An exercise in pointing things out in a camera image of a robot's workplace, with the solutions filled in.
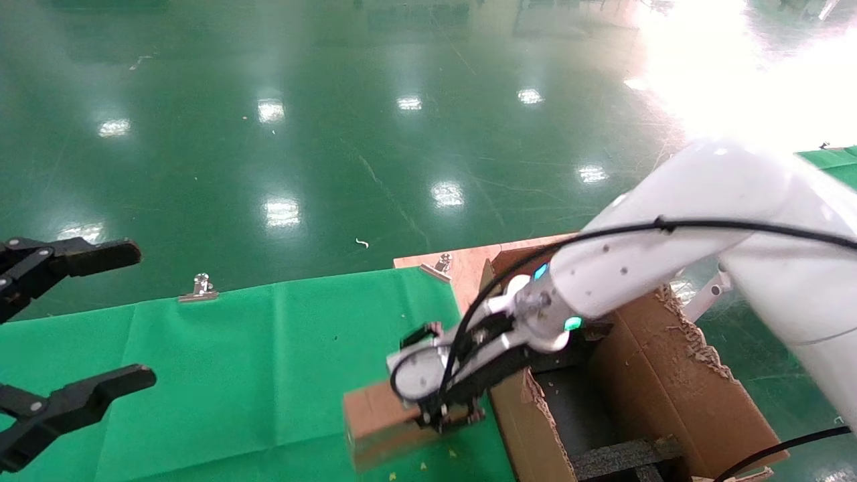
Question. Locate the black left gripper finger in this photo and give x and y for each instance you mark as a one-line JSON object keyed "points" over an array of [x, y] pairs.
{"points": [[94, 256], [73, 402]]}

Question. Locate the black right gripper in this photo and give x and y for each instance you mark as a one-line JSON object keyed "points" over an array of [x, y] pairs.
{"points": [[495, 371]]}

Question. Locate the small brown cardboard box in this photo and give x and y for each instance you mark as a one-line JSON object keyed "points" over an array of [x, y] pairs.
{"points": [[375, 422]]}

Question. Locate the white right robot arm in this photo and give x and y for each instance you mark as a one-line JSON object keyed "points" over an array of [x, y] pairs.
{"points": [[703, 221]]}

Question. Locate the large open cardboard carton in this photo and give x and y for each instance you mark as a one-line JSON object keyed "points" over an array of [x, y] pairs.
{"points": [[669, 388]]}

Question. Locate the large green tablecloth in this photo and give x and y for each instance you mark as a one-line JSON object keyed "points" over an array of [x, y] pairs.
{"points": [[234, 368]]}

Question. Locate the black foam block insert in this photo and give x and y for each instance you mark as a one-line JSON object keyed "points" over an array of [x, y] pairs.
{"points": [[596, 328], [622, 458]]}

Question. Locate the white table leg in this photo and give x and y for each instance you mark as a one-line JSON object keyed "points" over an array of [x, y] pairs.
{"points": [[710, 294]]}

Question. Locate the green cloth on side table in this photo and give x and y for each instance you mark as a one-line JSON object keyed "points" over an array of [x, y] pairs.
{"points": [[837, 164]]}

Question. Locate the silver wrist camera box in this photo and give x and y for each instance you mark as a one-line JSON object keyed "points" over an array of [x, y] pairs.
{"points": [[418, 371]]}

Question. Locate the silver camera mount bracket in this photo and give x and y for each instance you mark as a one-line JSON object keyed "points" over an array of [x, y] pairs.
{"points": [[499, 345]]}

